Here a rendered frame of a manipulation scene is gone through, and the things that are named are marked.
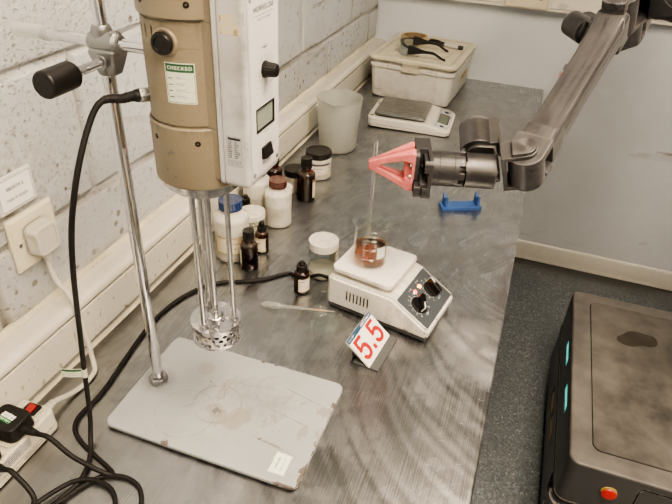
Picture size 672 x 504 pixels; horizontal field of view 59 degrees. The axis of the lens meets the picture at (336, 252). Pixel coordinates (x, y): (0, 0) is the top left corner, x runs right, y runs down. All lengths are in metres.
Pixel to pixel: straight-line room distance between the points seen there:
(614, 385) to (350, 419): 0.93
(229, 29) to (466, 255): 0.85
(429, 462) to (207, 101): 0.57
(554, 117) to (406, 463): 0.58
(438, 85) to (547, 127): 1.11
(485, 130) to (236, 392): 0.58
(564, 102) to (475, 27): 1.40
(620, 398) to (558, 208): 1.17
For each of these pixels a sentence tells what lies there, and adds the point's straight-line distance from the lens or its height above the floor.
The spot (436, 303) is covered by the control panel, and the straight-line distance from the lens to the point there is 1.09.
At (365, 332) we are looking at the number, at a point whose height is 0.78.
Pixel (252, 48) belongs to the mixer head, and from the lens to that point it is 0.59.
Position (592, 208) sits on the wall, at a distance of 2.65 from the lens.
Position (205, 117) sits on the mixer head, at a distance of 0.62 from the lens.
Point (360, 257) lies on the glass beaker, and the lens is 1.05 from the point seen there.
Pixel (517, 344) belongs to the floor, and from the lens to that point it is 2.29.
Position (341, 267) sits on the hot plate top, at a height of 0.84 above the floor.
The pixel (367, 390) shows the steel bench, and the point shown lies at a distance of 0.96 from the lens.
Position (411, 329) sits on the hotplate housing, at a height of 0.77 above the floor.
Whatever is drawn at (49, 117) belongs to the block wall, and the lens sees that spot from 0.95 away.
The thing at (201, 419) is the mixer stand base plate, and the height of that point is 0.76.
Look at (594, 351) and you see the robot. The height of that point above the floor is 0.36.
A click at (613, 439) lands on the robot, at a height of 0.37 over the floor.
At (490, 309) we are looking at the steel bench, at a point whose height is 0.75.
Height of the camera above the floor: 1.45
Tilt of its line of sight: 34 degrees down
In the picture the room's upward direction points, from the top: 3 degrees clockwise
